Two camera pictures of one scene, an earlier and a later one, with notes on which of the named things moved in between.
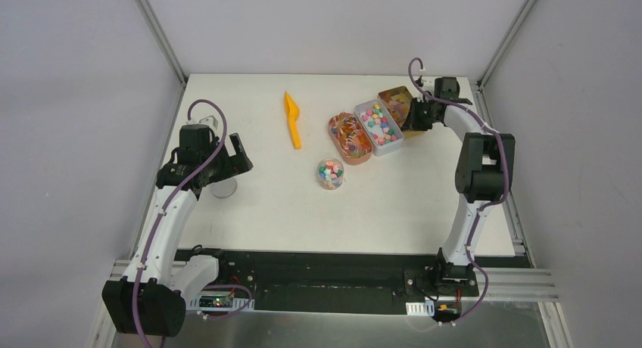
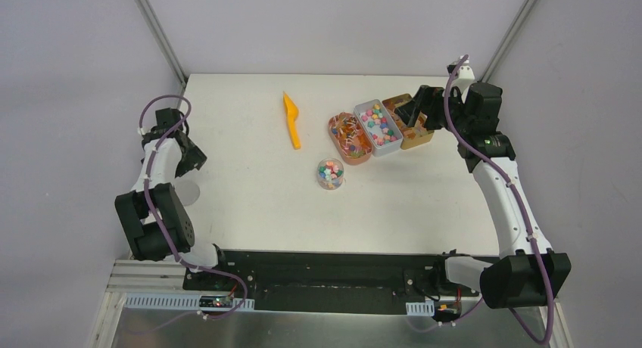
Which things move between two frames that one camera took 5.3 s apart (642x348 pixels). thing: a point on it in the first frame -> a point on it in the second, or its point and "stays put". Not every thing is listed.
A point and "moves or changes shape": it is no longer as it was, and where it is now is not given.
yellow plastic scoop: (294, 111) stays put
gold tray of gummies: (398, 99) moves or changes shape
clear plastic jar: (330, 173) stays put
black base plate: (332, 281) stays put
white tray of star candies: (382, 132) stays put
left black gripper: (230, 162) -> (189, 156)
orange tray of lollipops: (351, 141) stays put
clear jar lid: (225, 188) moves or changes shape
